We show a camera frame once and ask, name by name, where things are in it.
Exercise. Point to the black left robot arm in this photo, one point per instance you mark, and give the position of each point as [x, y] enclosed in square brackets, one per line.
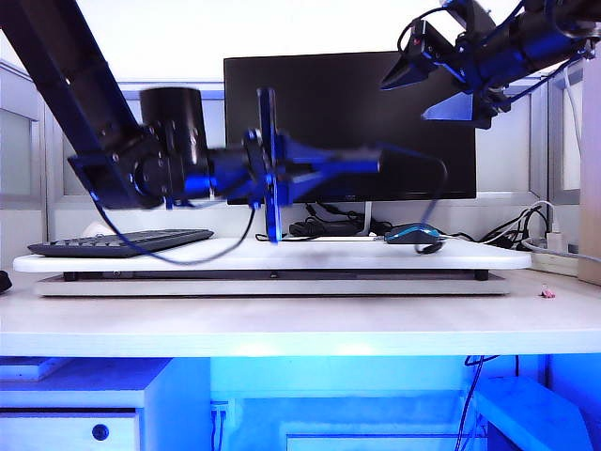
[94, 103]

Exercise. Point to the white drawer cabinet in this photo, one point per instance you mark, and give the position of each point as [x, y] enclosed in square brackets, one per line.
[70, 404]

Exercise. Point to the light wooden post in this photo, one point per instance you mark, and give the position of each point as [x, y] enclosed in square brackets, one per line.
[591, 188]

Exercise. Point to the white tissue pack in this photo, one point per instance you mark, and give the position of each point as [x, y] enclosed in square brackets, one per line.
[94, 228]

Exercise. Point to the silver monitor stand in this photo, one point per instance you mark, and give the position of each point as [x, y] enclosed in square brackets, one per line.
[367, 221]

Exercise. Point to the grey framed side partition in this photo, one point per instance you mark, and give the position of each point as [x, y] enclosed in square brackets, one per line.
[19, 141]
[565, 195]

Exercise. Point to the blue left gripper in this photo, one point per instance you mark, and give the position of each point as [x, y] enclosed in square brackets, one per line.
[268, 169]

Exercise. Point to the white slanted box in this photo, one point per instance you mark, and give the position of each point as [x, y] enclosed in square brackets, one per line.
[530, 409]

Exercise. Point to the black rounded object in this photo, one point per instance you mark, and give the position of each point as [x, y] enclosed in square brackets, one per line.
[4, 283]

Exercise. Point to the white plug charger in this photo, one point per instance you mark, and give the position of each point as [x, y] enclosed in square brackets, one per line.
[554, 239]

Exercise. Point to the white riser platform board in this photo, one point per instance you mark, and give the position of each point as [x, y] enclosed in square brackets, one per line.
[328, 260]

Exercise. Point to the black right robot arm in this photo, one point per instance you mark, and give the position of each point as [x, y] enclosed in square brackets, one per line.
[549, 33]

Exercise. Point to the black power adapter brick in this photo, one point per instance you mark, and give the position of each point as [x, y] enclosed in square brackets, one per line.
[324, 228]

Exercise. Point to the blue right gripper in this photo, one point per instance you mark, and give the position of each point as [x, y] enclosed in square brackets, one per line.
[483, 66]

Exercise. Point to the blue and black mouse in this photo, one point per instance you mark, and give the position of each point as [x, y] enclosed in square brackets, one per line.
[411, 235]

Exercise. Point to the white power strip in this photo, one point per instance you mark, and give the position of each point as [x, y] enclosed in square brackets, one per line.
[551, 258]

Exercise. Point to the black computer keyboard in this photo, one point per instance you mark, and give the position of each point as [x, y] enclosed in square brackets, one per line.
[155, 240]

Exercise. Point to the grey framed back partition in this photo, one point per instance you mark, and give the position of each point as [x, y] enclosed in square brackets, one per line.
[507, 155]

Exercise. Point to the black computer monitor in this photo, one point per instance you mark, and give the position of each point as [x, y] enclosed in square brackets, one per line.
[338, 103]

